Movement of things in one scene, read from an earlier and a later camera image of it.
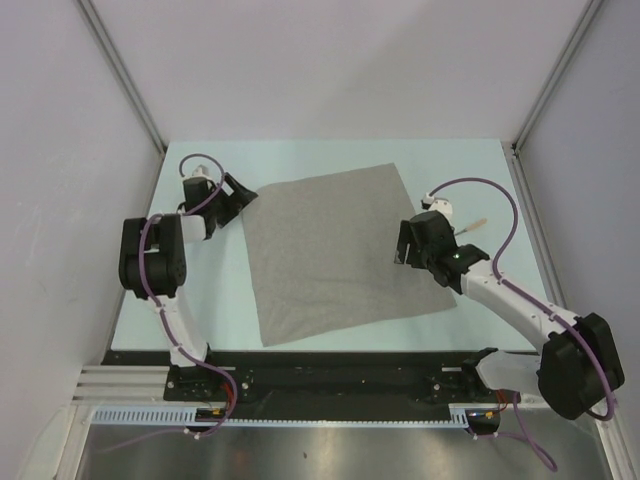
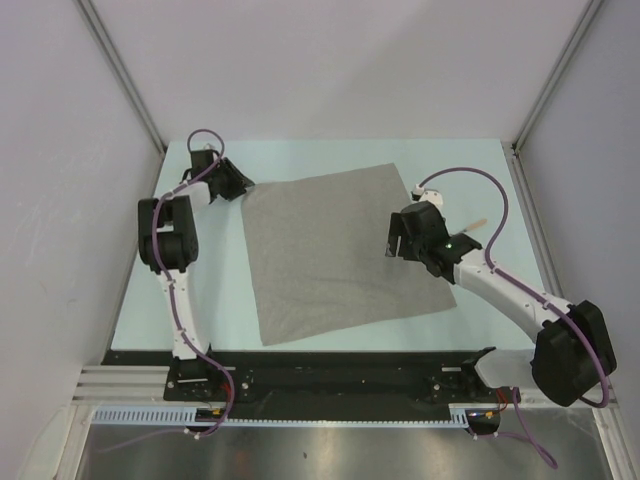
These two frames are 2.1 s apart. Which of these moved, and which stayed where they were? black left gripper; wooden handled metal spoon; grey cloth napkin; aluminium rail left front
Moved: black left gripper
Stayed: grey cloth napkin; aluminium rail left front; wooden handled metal spoon
